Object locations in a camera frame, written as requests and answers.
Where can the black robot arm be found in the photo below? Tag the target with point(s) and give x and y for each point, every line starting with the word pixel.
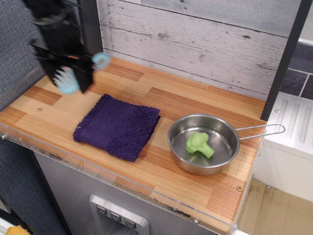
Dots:
pixel 43 8

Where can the dark right upright post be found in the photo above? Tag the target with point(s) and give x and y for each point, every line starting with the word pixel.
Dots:
pixel 292 41

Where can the light blue toy brush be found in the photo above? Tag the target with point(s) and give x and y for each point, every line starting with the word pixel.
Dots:
pixel 66 81

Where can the grey dispenser button panel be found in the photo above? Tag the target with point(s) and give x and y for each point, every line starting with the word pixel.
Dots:
pixel 113 219

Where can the green toy broccoli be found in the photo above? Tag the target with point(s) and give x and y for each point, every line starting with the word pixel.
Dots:
pixel 198 142

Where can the white toy sink drainboard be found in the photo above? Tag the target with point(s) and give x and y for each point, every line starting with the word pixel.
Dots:
pixel 292 120

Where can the clear acrylic edge guard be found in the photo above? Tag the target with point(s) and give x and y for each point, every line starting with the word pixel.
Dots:
pixel 72 180

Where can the yellow object at corner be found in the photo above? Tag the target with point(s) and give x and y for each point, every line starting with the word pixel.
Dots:
pixel 17 230

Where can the small steel pan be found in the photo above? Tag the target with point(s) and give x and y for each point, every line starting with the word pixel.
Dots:
pixel 223 139

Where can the purple terry rag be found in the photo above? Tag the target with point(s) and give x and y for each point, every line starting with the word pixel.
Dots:
pixel 117 127

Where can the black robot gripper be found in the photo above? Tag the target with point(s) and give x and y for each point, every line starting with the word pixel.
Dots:
pixel 61 40

